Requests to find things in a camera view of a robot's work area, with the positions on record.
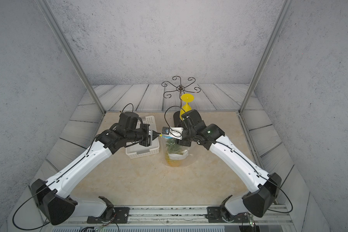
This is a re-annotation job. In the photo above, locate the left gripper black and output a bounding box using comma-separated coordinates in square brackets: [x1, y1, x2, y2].
[125, 123, 162, 147]

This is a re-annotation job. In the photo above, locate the yellow pineapple green crown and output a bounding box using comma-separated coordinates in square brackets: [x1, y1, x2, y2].
[165, 138, 189, 167]

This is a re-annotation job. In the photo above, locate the clear zip-top bag blue seal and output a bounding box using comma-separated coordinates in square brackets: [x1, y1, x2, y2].
[160, 135, 196, 168]

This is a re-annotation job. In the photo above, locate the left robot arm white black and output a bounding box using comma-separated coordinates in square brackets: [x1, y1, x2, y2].
[31, 112, 160, 225]

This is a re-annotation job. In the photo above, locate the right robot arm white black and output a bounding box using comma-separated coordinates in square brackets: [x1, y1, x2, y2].
[174, 110, 282, 222]

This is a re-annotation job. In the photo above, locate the white plastic basket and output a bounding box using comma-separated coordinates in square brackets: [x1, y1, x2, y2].
[125, 115, 160, 159]

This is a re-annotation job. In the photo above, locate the yellow plastic wine glass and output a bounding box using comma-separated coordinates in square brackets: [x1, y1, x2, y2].
[179, 93, 194, 120]

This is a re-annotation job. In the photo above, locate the black metal cup rack stand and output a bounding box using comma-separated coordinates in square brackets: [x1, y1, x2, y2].
[161, 75, 202, 126]

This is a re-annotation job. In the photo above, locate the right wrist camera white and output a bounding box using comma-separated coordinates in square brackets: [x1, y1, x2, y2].
[161, 127, 184, 140]

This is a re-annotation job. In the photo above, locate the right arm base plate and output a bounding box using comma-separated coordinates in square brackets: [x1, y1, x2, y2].
[205, 206, 249, 223]

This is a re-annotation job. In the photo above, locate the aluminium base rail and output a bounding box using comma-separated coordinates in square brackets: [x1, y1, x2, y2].
[41, 205, 296, 232]

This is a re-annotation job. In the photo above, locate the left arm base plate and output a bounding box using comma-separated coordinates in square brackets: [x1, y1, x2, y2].
[87, 207, 130, 224]

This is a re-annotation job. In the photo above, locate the right aluminium frame post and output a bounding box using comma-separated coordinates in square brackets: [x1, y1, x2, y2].
[239, 0, 293, 115]

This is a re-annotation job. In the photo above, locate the aluminium frame post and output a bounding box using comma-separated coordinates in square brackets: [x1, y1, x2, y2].
[239, 0, 293, 115]
[36, 0, 106, 116]

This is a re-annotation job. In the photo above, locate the left aluminium frame post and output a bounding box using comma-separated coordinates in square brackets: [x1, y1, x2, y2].
[36, 0, 106, 116]

